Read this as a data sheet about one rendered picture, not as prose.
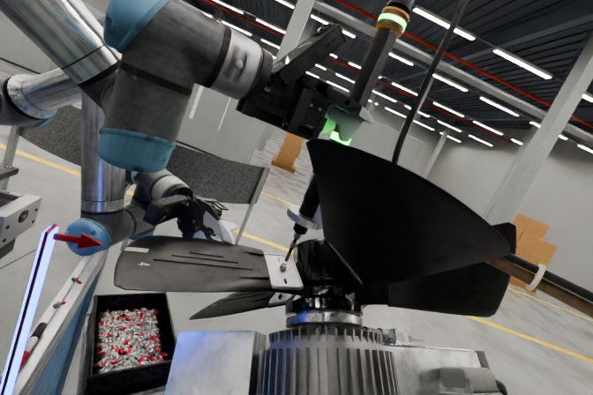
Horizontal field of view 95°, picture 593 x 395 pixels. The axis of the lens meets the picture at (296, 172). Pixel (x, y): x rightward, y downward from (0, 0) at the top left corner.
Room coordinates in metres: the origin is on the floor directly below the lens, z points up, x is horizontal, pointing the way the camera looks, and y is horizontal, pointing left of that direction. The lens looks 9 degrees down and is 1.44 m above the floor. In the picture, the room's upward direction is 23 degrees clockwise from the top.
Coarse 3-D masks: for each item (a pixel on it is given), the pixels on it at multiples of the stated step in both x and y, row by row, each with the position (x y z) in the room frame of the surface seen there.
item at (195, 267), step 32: (128, 256) 0.36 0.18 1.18; (160, 256) 0.38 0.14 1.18; (192, 256) 0.41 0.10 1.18; (224, 256) 0.44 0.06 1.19; (256, 256) 0.47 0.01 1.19; (128, 288) 0.29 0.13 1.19; (160, 288) 0.31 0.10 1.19; (192, 288) 0.34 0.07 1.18; (224, 288) 0.36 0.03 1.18; (256, 288) 0.39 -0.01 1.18
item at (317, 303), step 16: (320, 240) 0.51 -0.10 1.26; (304, 256) 0.49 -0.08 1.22; (304, 272) 0.47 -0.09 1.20; (320, 272) 0.46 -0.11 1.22; (304, 288) 0.47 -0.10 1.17; (320, 288) 0.46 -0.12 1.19; (336, 288) 0.46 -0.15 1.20; (288, 304) 0.45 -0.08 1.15; (304, 304) 0.42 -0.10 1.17; (320, 304) 0.42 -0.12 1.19; (336, 304) 0.42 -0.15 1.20; (352, 304) 0.43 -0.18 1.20
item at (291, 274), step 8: (272, 256) 0.50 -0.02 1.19; (280, 256) 0.50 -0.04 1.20; (272, 264) 0.47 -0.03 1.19; (280, 264) 0.48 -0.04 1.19; (288, 264) 0.49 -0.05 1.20; (272, 272) 0.45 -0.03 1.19; (280, 272) 0.46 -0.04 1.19; (288, 272) 0.46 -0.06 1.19; (296, 272) 0.47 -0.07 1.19; (272, 280) 0.43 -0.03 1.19; (280, 280) 0.44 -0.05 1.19; (288, 280) 0.44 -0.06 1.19; (296, 280) 0.45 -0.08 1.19; (280, 288) 0.42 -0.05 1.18; (288, 288) 0.43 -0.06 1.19; (296, 288) 0.43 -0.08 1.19
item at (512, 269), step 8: (496, 264) 0.32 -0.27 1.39; (504, 264) 0.32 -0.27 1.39; (512, 264) 0.32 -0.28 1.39; (512, 272) 0.31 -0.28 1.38; (520, 272) 0.31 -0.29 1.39; (528, 272) 0.31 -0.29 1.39; (528, 280) 0.31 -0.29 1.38; (544, 280) 0.30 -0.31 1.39; (544, 288) 0.30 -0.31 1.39; (552, 288) 0.30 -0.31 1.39; (560, 288) 0.29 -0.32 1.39; (552, 296) 0.30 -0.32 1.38; (560, 296) 0.29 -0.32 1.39; (568, 296) 0.29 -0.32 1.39; (576, 296) 0.29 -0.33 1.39; (568, 304) 0.29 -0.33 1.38; (576, 304) 0.28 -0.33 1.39; (584, 304) 0.28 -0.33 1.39; (592, 304) 0.28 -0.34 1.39; (584, 312) 0.28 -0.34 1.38; (592, 312) 0.28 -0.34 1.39
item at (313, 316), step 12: (312, 312) 0.43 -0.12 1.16; (324, 312) 0.42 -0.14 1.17; (336, 312) 0.43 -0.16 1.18; (288, 324) 0.43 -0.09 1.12; (300, 324) 0.43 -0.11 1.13; (312, 324) 0.43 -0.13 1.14; (324, 324) 0.43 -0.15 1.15; (336, 324) 0.43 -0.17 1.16; (348, 324) 0.43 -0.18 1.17; (360, 324) 0.43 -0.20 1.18
